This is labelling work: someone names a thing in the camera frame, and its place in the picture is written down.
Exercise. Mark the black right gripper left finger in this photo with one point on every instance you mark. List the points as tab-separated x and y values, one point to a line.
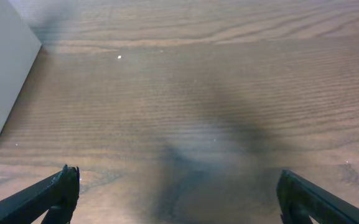
55	196

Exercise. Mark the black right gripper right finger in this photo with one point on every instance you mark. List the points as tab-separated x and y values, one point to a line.
301	201

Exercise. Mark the white cardboard box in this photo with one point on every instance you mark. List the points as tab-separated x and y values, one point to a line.
18	49

